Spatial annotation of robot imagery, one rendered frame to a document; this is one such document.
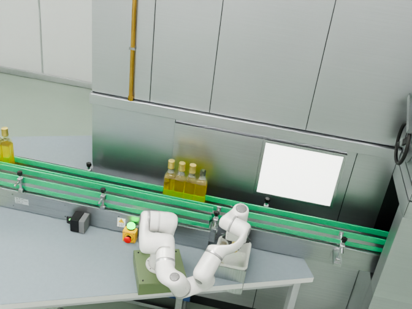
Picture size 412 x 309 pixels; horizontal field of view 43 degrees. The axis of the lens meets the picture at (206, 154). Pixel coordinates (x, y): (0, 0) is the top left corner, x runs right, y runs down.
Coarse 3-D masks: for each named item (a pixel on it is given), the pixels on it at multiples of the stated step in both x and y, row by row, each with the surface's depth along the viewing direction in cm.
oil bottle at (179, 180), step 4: (176, 176) 272; (180, 176) 271; (184, 176) 272; (176, 180) 272; (180, 180) 271; (184, 180) 271; (176, 184) 273; (180, 184) 272; (184, 184) 272; (176, 188) 274; (180, 188) 274; (184, 188) 274; (176, 192) 275; (180, 192) 275; (176, 196) 277; (180, 196) 276
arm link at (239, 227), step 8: (232, 224) 228; (240, 224) 228; (248, 224) 229; (232, 232) 229; (240, 232) 227; (248, 232) 228; (240, 240) 224; (208, 248) 223; (216, 248) 222; (224, 248) 223; (232, 248) 224
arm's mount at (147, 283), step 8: (136, 256) 254; (144, 256) 255; (176, 256) 259; (136, 264) 249; (144, 264) 250; (176, 264) 254; (136, 272) 248; (144, 272) 246; (184, 272) 250; (136, 280) 248; (144, 280) 241; (152, 280) 242; (144, 288) 241; (152, 288) 242; (160, 288) 243; (168, 288) 244
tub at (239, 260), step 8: (224, 240) 272; (240, 248) 273; (248, 248) 266; (224, 256) 269; (232, 256) 270; (240, 256) 270; (248, 256) 260; (224, 264) 253; (232, 264) 264; (240, 264) 265
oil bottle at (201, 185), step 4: (200, 180) 270; (204, 180) 270; (196, 184) 270; (200, 184) 270; (204, 184) 270; (196, 188) 271; (200, 188) 271; (204, 188) 271; (196, 192) 273; (200, 192) 272; (204, 192) 272; (196, 196) 274; (200, 196) 273; (204, 196) 273; (196, 200) 275; (200, 200) 275; (204, 200) 276
